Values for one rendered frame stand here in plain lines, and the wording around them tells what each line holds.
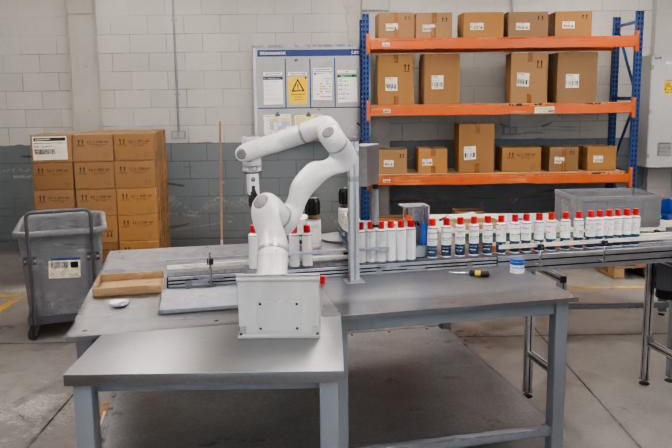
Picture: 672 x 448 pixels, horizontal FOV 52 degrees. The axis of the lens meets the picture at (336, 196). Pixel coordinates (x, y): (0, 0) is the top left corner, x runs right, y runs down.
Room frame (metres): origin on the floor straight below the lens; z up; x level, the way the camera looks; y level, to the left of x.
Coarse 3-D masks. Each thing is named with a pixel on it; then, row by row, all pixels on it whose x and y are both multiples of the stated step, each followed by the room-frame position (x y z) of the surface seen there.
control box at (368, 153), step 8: (360, 144) 3.27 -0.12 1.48; (368, 144) 3.27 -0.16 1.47; (376, 144) 3.30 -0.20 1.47; (360, 152) 3.19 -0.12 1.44; (368, 152) 3.19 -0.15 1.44; (376, 152) 3.30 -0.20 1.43; (360, 160) 3.19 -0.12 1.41; (368, 160) 3.19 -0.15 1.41; (376, 160) 3.30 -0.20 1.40; (360, 168) 3.19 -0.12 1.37; (368, 168) 3.19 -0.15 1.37; (376, 168) 3.29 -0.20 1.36; (360, 176) 3.19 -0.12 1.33; (368, 176) 3.19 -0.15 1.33; (376, 176) 3.29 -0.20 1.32; (360, 184) 3.19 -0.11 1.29; (368, 184) 3.19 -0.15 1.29
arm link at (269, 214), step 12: (252, 204) 2.74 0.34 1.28; (264, 204) 2.70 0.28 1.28; (276, 204) 2.71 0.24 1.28; (252, 216) 2.72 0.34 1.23; (264, 216) 2.69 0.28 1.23; (276, 216) 2.69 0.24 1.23; (288, 216) 2.78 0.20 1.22; (264, 228) 2.69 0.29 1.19; (276, 228) 2.68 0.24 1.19; (264, 240) 2.67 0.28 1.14; (276, 240) 2.66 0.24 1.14
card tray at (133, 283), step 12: (108, 276) 3.23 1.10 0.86; (120, 276) 3.24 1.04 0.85; (132, 276) 3.25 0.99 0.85; (144, 276) 3.26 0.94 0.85; (156, 276) 3.28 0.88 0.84; (96, 288) 2.98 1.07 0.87; (108, 288) 2.99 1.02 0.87; (120, 288) 3.00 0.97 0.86; (132, 288) 3.01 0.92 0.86; (144, 288) 3.02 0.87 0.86; (156, 288) 3.03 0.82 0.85
